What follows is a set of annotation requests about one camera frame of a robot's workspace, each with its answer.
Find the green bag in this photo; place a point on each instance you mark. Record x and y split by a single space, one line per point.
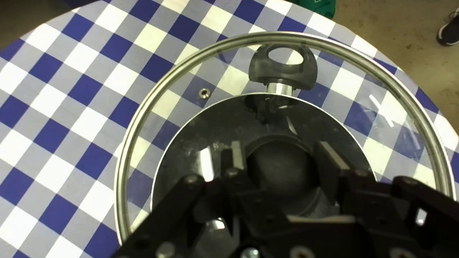
316 6

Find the glass lid with black knob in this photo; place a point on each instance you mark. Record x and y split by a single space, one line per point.
281 66

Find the blue white checkered tablecloth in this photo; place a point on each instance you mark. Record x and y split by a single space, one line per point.
57 119

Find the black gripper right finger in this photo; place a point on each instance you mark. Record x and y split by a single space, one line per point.
406 215

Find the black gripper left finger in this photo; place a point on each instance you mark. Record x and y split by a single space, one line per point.
181 215

